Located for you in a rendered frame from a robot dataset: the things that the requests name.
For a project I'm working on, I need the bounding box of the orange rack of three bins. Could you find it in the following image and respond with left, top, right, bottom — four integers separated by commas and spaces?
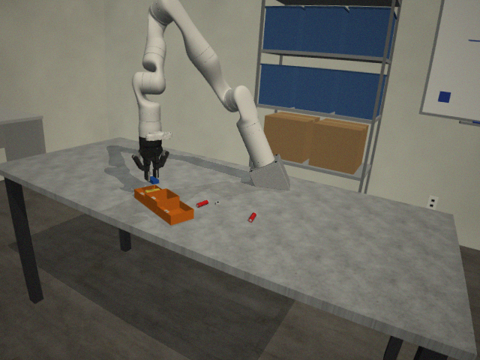
134, 185, 194, 225

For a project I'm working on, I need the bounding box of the blue and white eraser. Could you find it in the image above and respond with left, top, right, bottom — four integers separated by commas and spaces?
150, 175, 159, 185

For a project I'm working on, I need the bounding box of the red battery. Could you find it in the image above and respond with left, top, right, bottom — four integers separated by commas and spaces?
196, 200, 209, 208
248, 212, 257, 222

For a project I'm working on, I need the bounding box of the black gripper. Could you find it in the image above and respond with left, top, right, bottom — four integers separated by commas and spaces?
132, 136, 169, 182

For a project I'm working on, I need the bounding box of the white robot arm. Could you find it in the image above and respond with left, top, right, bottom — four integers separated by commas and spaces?
132, 0, 275, 168

